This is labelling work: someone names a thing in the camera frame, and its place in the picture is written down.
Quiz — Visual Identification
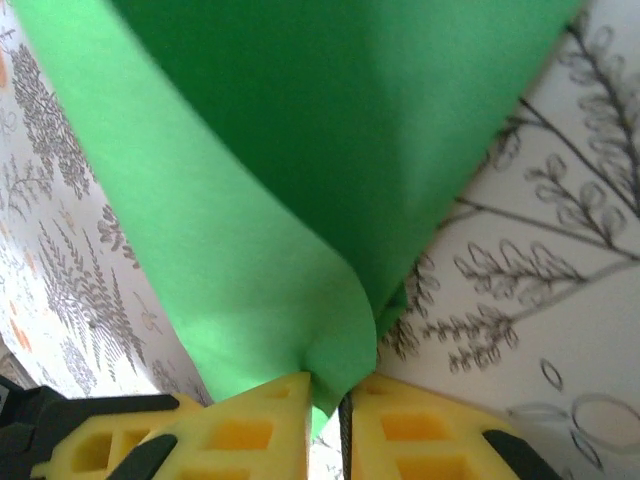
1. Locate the green paper sheet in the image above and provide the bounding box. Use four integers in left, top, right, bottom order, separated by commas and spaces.
9, 0, 586, 441

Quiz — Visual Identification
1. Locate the floral patterned table cover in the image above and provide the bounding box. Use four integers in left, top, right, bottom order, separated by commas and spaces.
0, 0, 640, 480

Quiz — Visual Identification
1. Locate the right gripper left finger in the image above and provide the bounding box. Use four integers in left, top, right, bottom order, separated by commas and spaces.
112, 372, 314, 480

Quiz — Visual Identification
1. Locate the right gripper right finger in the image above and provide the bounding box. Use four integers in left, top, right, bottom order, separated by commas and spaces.
339, 374, 566, 480

